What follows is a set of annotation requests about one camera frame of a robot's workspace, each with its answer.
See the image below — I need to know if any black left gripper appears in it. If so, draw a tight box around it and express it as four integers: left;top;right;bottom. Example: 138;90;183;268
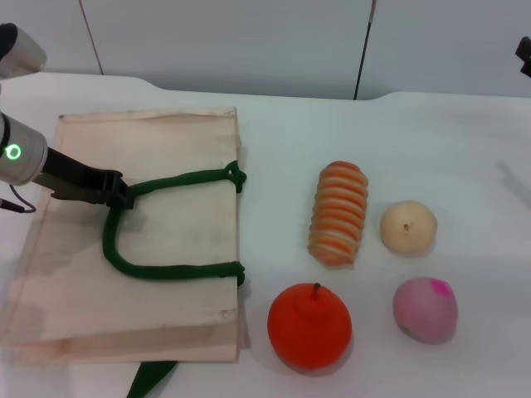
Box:
39;147;136;210

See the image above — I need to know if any cream handbag with green handles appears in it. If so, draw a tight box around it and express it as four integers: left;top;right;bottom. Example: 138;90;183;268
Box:
0;106;252;398

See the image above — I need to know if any orange fruit with stem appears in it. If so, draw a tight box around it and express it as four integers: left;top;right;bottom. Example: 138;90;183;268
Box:
266;282;353;371

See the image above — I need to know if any pink peach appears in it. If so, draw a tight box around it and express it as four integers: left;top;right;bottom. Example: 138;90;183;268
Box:
392;276;460;345

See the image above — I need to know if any beige round fruit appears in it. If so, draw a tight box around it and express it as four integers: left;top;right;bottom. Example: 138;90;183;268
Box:
380;200;439;253

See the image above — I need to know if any orange striped spiral bread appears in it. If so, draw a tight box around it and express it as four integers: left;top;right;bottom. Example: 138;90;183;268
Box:
307;160;369;267

